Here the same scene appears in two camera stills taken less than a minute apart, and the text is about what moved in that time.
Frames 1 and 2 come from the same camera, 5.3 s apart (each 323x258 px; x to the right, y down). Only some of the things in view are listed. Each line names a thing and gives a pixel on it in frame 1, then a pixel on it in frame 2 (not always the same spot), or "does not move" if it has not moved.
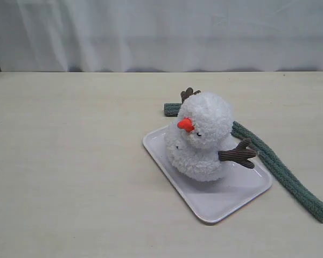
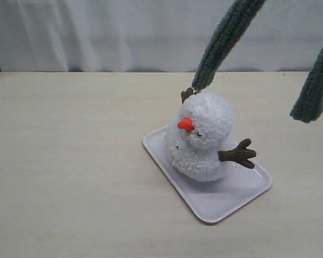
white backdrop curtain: x=136 y=36 does not move
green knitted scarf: x=319 y=210 to x=234 y=20
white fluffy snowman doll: x=202 y=145 does not move
